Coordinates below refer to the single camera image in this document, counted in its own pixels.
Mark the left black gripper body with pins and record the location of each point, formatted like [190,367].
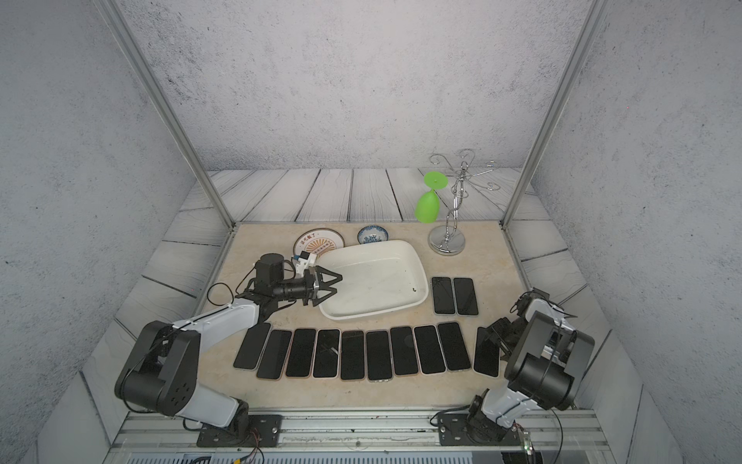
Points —
[297,289]

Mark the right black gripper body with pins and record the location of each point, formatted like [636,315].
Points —
[508,333]

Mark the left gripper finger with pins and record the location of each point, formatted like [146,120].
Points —
[325,276]
[323,292]

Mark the twelfth phone dark case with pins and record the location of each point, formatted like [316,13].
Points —
[465,297]

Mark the eleventh phone cream case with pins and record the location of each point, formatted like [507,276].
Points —
[443,297]

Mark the phone white case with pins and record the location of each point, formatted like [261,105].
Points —
[252,347]
[274,356]

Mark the phone with pink case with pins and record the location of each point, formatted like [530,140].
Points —
[403,351]

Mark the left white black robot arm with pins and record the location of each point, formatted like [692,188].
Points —
[161,372]

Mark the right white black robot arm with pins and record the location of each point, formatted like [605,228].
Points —
[544,358]

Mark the white storage tray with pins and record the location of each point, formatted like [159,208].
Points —
[377,278]

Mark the round plate with red rim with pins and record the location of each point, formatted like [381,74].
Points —
[318,241]

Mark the small blue white dish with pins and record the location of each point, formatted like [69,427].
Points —
[373,233]

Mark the green plastic wine glass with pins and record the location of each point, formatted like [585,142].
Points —
[428,206]

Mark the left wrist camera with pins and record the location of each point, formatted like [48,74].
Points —
[304,261]

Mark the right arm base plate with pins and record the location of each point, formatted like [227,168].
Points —
[455,431]

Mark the silver wire glass rack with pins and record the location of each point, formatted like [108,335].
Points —
[448,239]

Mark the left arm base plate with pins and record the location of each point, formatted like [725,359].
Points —
[254,431]

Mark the aluminium front rail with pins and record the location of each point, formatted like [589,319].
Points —
[551,436]

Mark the left aluminium frame post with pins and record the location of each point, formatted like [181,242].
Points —
[127,43]

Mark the aluminium frame post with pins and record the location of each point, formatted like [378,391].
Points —
[127,43]
[570,75]

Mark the right aluminium frame post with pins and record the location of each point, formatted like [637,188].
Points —
[570,75]

